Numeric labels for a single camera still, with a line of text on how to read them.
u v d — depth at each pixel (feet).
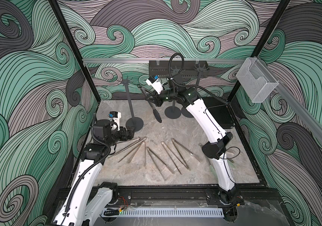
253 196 2.45
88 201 1.42
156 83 2.07
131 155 2.94
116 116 2.05
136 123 3.41
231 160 2.77
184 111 1.92
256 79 2.56
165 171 2.72
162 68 3.12
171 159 2.87
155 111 2.45
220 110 3.60
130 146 3.03
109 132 1.86
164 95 2.09
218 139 1.69
